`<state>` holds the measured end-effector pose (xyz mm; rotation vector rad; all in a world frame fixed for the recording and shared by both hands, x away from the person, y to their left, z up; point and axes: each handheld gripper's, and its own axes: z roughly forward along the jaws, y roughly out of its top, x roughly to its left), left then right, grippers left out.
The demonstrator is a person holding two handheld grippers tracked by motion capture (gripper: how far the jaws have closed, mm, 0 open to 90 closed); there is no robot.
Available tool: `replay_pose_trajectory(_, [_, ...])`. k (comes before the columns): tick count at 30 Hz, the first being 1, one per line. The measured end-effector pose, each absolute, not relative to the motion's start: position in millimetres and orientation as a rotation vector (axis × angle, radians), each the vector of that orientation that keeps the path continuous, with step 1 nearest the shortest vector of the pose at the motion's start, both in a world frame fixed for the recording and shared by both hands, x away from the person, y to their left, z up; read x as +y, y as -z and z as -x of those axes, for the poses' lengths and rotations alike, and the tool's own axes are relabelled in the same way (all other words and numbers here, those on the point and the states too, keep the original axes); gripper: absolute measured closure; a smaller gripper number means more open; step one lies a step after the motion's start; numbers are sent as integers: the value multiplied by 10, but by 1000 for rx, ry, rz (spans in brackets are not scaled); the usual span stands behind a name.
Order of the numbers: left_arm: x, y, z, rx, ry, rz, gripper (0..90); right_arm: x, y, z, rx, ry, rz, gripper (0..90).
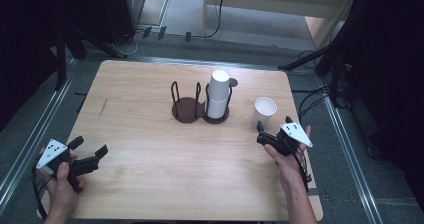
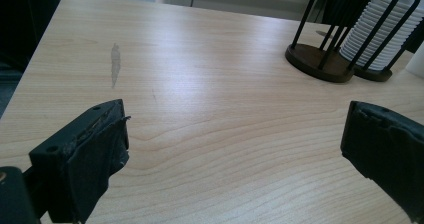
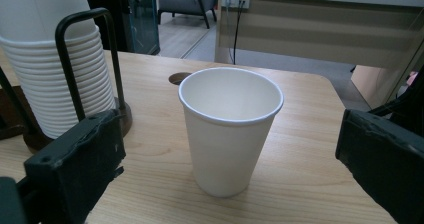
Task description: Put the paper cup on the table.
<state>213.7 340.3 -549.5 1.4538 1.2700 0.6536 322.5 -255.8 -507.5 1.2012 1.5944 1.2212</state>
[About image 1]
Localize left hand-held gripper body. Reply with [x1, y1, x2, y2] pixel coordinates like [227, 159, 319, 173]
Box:
[35, 138, 101, 194]

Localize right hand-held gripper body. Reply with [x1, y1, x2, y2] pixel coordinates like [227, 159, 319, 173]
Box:
[256, 121, 314, 158]

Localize white paper cup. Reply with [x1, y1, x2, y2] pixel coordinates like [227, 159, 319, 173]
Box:
[205, 98, 230, 120]
[254, 96, 278, 124]
[207, 69, 231, 102]

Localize dark wooden double cup holder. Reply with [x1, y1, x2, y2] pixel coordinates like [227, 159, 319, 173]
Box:
[170, 80, 233, 125]

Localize person's right hand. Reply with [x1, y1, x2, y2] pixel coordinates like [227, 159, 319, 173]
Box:
[263, 125, 313, 191]

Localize person's left hand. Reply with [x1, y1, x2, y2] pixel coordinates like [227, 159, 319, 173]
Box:
[39, 146, 87, 217]

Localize black metal stand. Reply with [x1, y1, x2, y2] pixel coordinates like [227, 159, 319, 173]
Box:
[54, 23, 129, 91]
[277, 0, 394, 109]

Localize beige wooden furniture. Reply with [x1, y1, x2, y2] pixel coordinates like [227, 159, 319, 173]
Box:
[201, 0, 360, 50]

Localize black cabinet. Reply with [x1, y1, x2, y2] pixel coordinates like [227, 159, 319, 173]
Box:
[99, 0, 146, 46]

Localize metal floor rail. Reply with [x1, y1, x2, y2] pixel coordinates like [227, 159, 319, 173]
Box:
[318, 78, 385, 224]
[0, 76, 74, 206]

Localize bundle of black floor cables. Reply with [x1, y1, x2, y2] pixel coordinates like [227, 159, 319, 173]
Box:
[291, 49, 352, 121]

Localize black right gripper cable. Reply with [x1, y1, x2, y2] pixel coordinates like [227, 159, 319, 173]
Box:
[291, 145, 314, 193]

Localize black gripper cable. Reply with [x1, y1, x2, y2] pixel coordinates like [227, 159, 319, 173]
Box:
[31, 162, 52, 220]
[291, 145, 314, 193]

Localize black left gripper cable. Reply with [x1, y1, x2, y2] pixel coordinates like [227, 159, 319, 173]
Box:
[31, 162, 52, 220]

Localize white floor cable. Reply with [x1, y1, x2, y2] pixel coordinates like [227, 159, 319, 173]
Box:
[111, 29, 144, 57]

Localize black hanging cable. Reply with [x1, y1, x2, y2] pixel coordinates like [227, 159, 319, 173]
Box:
[201, 0, 227, 40]

